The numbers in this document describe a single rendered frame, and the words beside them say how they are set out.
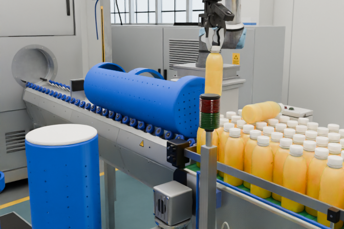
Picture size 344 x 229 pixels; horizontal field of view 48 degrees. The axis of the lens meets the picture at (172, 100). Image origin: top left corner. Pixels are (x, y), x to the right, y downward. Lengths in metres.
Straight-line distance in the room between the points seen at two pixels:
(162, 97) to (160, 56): 2.29
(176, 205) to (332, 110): 3.17
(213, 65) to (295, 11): 3.05
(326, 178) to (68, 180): 0.91
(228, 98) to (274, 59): 1.46
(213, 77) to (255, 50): 1.78
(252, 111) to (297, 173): 0.34
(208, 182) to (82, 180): 0.55
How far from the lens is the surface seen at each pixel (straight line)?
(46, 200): 1.59
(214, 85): 1.56
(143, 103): 1.85
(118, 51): 4.55
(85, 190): 1.59
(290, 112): 1.73
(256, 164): 1.31
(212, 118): 1.15
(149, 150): 1.89
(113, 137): 2.16
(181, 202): 1.48
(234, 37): 2.15
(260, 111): 1.48
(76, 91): 2.82
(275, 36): 3.58
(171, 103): 1.68
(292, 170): 1.23
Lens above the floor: 1.47
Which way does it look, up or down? 11 degrees down
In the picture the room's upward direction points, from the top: straight up
